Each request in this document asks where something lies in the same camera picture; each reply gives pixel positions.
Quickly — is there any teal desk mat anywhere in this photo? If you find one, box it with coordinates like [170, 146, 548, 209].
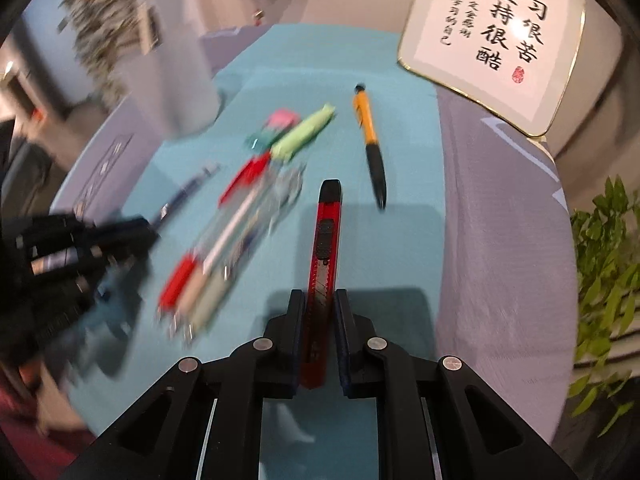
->
[62, 24, 450, 480]

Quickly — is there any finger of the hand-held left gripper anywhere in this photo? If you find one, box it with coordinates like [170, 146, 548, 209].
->
[94, 215, 162, 264]

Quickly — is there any gold framed calligraphy picture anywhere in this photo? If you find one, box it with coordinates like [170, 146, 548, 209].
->
[397, 0, 587, 139]

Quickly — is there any red utility knife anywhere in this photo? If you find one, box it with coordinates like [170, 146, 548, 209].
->
[300, 179, 344, 390]

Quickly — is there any pink teal correction tape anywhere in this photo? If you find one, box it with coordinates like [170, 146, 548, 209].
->
[244, 109, 302, 152]

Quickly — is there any beige capped clear pen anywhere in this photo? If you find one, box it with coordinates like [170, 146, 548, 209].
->
[175, 180, 281, 327]

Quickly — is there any wall photo collage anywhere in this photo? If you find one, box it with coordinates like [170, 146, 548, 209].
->
[57, 0, 162, 98]

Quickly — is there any red capped clear pen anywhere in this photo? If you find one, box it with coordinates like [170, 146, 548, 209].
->
[157, 152, 273, 313]

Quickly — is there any grey patterned tablecloth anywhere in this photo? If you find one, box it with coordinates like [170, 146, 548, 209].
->
[47, 24, 574, 457]

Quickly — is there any person's red clothing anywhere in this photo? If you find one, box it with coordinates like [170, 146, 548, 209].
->
[0, 355, 97, 462]

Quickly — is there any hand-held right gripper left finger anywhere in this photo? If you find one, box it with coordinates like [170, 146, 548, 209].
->
[57, 289, 307, 480]

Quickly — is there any green leafy plant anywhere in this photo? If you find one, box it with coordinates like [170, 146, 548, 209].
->
[567, 175, 640, 437]

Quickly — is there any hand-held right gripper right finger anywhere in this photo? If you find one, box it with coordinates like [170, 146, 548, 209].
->
[335, 288, 581, 480]

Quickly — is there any white cylindrical pen holder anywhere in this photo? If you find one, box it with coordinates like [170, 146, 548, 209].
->
[112, 0, 224, 139]

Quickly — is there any orange black mechanical pencil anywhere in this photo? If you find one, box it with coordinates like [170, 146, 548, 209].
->
[352, 84, 389, 211]

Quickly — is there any light green novelty pen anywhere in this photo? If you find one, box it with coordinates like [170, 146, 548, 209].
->
[270, 103, 336, 162]

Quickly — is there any dark blue pen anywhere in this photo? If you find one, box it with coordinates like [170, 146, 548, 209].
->
[149, 162, 222, 227]

